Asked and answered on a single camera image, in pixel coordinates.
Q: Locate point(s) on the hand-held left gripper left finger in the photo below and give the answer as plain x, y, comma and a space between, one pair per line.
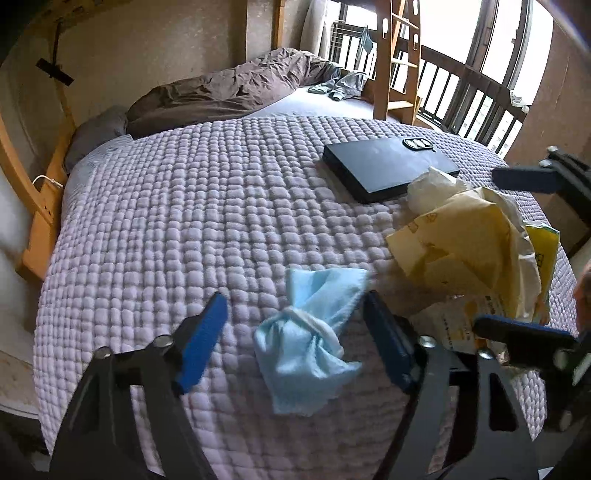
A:
203, 341

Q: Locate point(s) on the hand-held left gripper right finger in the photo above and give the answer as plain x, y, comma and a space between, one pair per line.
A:
387, 344

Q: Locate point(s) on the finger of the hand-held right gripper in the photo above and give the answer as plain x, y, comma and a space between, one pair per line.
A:
517, 333
521, 179

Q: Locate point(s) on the yellow tissue pack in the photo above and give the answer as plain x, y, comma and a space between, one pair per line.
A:
545, 258

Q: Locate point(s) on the yellow paper bag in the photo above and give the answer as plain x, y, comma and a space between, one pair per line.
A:
466, 244

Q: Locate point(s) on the knotted light blue cloth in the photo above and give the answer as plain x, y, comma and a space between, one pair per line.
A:
300, 346

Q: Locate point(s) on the white crumpled tissue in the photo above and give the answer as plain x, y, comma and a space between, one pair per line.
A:
431, 189

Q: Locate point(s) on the dark balcony railing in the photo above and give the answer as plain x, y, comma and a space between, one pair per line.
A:
461, 87

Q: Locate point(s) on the lavender quilted blanket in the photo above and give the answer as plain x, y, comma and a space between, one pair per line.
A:
207, 221

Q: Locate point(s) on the flat black box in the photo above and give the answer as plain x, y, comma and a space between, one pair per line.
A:
383, 166

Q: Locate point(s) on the wooden ladder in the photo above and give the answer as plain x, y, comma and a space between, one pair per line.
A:
385, 60

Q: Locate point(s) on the grey green garment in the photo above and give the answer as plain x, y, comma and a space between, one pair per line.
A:
344, 85

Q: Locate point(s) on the teal hanging cloth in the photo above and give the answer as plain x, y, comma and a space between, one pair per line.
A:
368, 40

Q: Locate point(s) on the pale bed sheet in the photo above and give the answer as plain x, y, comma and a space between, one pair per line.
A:
323, 107

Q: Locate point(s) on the grey pillow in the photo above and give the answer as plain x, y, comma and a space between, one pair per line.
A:
94, 134

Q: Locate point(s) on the brown duvet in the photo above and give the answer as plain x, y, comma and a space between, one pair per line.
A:
221, 87

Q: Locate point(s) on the black tape cross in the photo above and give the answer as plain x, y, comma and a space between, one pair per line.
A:
55, 69

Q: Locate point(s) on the wooden bed frame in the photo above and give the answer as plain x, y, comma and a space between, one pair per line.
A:
44, 221

